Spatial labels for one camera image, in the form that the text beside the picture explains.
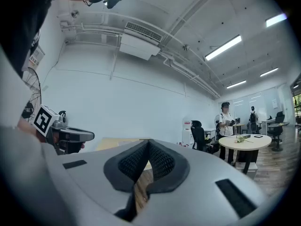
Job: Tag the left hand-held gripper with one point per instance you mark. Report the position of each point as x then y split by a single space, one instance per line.
43 121

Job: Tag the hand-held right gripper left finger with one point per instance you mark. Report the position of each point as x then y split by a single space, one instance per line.
94 187

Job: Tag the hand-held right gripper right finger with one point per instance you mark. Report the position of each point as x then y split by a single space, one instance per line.
202 196

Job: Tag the person's left forearm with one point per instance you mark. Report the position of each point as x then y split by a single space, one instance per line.
27 127

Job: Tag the white box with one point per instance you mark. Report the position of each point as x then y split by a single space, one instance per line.
251 169

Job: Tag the black office chair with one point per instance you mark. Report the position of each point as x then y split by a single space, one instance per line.
278 128
200 135

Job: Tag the white water dispenser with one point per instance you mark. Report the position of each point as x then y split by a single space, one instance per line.
187 133

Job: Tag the black standing fan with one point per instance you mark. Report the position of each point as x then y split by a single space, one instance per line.
33 88

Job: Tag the round beige table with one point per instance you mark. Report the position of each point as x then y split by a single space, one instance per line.
244 143

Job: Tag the flowers on table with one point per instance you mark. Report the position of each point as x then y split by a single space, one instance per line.
242 139

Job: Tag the black flat item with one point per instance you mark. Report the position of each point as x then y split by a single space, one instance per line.
258 136

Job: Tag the white desk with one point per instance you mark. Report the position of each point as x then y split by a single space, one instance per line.
268 121

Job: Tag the round black table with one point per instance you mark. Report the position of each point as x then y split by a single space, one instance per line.
279 124

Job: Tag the white air conditioner unit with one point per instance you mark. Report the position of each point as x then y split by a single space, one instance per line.
138 43

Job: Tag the long ceiling light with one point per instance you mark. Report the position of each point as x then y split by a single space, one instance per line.
236 84
223 47
269 72

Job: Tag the white ceiling pipes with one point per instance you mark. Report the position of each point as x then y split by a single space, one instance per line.
188 72

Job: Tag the square ceiling light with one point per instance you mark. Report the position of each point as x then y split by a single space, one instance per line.
276 20

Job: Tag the white wall notice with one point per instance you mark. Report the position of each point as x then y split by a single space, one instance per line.
36 56

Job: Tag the white dome camera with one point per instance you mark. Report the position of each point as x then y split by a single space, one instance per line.
74 13

